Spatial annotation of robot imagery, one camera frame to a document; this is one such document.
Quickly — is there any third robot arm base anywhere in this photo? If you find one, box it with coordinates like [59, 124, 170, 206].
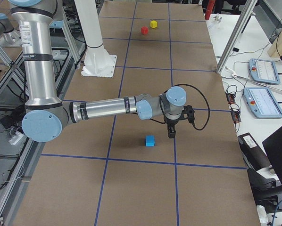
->
[0, 13, 22, 48]

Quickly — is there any black camera cable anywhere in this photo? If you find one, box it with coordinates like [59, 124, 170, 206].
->
[171, 84, 211, 131]

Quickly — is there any red fire extinguisher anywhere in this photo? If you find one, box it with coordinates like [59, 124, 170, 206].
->
[205, 0, 215, 20]

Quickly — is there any orange circuit board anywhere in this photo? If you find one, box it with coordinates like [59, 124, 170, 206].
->
[226, 93, 241, 124]

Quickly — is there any far teach pendant tablet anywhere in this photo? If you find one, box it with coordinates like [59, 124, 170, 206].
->
[249, 58, 281, 85]

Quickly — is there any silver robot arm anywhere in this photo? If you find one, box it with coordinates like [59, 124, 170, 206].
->
[10, 0, 187, 142]

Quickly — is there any yellow cube block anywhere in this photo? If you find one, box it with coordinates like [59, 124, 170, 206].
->
[149, 20, 158, 29]

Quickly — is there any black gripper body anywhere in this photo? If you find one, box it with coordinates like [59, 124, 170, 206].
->
[164, 113, 180, 129]

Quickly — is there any near teach pendant tablet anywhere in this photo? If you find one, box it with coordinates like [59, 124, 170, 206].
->
[243, 87, 282, 119]

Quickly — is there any black box device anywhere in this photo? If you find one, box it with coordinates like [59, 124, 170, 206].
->
[238, 133, 271, 171]

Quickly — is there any teach pendant tablet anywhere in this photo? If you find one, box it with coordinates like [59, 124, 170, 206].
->
[249, 58, 281, 85]
[243, 87, 282, 119]

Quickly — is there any white power strip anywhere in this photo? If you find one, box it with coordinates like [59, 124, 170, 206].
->
[8, 131, 25, 145]

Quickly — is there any aluminium frame post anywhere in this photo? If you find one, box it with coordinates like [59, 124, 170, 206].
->
[216, 0, 257, 74]

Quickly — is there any red cube block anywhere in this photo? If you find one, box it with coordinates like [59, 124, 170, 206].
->
[141, 26, 149, 35]

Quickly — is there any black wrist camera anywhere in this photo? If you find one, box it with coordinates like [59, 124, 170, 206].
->
[179, 105, 195, 124]

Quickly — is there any white pedestal column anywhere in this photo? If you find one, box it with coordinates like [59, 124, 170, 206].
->
[75, 0, 117, 78]

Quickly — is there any blue cube block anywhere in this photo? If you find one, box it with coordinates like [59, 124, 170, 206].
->
[145, 135, 155, 147]

